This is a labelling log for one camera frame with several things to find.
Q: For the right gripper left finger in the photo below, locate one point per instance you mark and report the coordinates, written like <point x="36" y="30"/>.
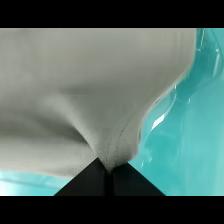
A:
<point x="90" y="181"/>

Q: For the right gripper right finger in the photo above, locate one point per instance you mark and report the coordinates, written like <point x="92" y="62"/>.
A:
<point x="131" y="182"/>

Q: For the grey T-shirt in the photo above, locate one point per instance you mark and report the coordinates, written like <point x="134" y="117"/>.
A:
<point x="83" y="93"/>

